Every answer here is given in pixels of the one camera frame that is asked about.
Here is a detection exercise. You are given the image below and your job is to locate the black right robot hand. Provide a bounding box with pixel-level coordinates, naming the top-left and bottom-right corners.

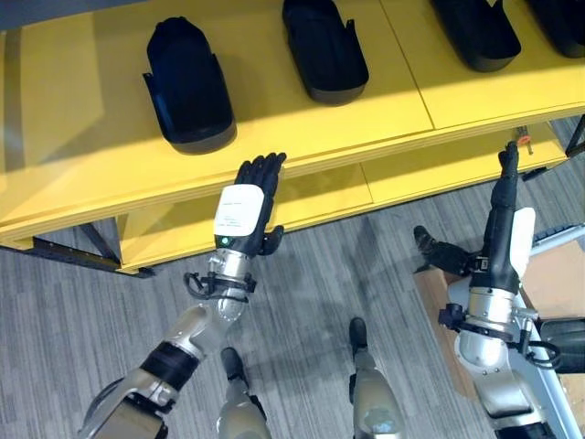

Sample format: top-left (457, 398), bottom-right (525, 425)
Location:
top-left (413, 140), bottom-right (537, 293)

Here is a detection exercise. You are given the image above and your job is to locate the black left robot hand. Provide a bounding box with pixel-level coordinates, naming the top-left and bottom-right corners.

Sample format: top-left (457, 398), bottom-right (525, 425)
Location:
top-left (213, 152), bottom-right (288, 257)

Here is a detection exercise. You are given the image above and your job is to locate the brown cardboard box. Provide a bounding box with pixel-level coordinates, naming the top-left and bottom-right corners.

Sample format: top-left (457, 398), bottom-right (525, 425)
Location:
top-left (520, 240), bottom-right (585, 321)

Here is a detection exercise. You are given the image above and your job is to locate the yellow shelf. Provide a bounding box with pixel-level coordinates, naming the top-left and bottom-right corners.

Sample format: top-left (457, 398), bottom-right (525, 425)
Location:
top-left (0, 0), bottom-right (585, 278)

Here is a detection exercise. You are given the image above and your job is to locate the grey ribbed panel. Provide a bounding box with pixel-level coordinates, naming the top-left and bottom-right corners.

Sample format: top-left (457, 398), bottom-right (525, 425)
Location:
top-left (533, 220), bottom-right (585, 251)

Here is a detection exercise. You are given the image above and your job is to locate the black sole-shaped part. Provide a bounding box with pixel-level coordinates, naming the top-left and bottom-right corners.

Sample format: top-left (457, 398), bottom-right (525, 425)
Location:
top-left (525, 0), bottom-right (585, 59)
top-left (282, 0), bottom-right (370, 107)
top-left (538, 318), bottom-right (585, 372)
top-left (429, 0), bottom-right (523, 74)
top-left (142, 16), bottom-right (238, 155)

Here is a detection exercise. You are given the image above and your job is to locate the silver right robot leg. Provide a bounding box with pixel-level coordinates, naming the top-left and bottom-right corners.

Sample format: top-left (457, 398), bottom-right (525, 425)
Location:
top-left (347, 316), bottom-right (406, 439)

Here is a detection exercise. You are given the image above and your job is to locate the silver robot leg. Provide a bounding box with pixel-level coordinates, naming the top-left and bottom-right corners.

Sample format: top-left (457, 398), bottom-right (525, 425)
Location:
top-left (347, 316), bottom-right (406, 439)
top-left (215, 347), bottom-right (271, 439)

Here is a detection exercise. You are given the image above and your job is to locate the silver left robot leg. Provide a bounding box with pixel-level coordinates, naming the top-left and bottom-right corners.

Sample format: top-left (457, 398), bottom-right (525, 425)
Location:
top-left (215, 347), bottom-right (271, 439)

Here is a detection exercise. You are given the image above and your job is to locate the black metal shelf frame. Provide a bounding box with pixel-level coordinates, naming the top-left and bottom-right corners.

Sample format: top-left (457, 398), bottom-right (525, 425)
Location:
top-left (31, 219), bottom-right (156, 280)

